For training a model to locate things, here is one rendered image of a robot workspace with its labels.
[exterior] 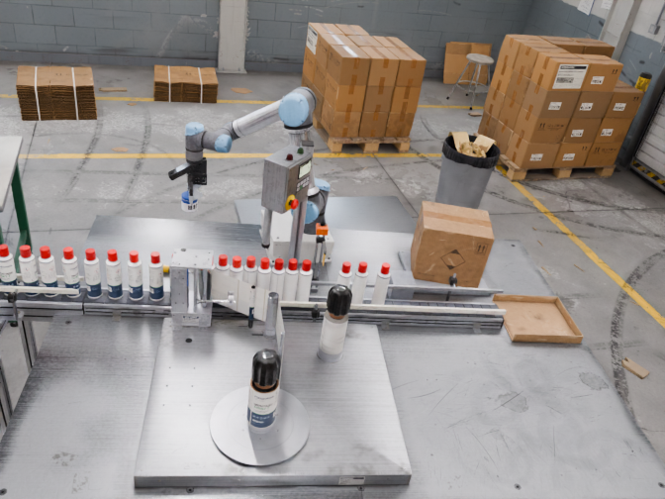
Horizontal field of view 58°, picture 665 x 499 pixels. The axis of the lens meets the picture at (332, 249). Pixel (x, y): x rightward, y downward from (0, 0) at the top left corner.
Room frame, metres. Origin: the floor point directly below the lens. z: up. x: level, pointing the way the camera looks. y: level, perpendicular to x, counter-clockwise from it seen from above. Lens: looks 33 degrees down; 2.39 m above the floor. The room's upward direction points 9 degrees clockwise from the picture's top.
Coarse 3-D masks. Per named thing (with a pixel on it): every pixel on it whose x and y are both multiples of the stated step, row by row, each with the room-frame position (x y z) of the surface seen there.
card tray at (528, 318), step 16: (512, 304) 2.14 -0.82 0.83; (528, 304) 2.16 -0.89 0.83; (544, 304) 2.18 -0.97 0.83; (560, 304) 2.16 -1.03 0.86; (512, 320) 2.03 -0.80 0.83; (528, 320) 2.05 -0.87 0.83; (544, 320) 2.07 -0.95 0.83; (560, 320) 2.08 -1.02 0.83; (512, 336) 1.92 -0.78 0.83; (528, 336) 1.91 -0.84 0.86; (544, 336) 1.92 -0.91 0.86; (560, 336) 1.93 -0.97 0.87; (576, 336) 1.95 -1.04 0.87
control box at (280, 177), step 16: (272, 160) 1.86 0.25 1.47; (304, 160) 1.92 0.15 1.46; (272, 176) 1.85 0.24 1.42; (288, 176) 1.83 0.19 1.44; (304, 176) 1.94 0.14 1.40; (272, 192) 1.85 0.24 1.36; (288, 192) 1.84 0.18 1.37; (304, 192) 1.95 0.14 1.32; (272, 208) 1.85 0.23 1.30; (288, 208) 1.85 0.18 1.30
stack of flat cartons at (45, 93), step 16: (32, 80) 5.06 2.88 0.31; (48, 80) 5.12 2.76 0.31; (64, 80) 5.18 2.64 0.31; (80, 80) 5.24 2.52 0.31; (32, 96) 4.92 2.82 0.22; (48, 96) 4.98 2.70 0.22; (64, 96) 5.04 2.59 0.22; (80, 96) 5.09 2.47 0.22; (32, 112) 4.91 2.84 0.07; (48, 112) 4.97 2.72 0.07; (64, 112) 5.03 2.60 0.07; (80, 112) 5.08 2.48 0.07; (96, 112) 5.16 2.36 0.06
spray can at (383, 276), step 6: (384, 264) 1.92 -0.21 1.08; (384, 270) 1.90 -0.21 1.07; (378, 276) 1.91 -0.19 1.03; (384, 276) 1.90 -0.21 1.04; (390, 276) 1.91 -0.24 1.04; (378, 282) 1.90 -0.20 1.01; (384, 282) 1.90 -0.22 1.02; (378, 288) 1.90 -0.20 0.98; (384, 288) 1.90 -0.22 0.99; (378, 294) 1.90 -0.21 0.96; (384, 294) 1.90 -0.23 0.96; (372, 300) 1.91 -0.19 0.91; (378, 300) 1.90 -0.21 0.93; (384, 300) 1.91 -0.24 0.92
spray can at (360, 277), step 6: (360, 264) 1.89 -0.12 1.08; (366, 264) 1.90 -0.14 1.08; (360, 270) 1.89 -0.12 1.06; (366, 270) 1.90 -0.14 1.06; (354, 276) 1.90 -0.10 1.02; (360, 276) 1.88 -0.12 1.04; (366, 276) 1.89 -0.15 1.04; (354, 282) 1.89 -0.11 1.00; (360, 282) 1.88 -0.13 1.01; (354, 288) 1.89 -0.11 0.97; (360, 288) 1.88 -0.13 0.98; (354, 294) 1.88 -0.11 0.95; (360, 294) 1.88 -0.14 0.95; (354, 300) 1.88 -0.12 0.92; (360, 300) 1.88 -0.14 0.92
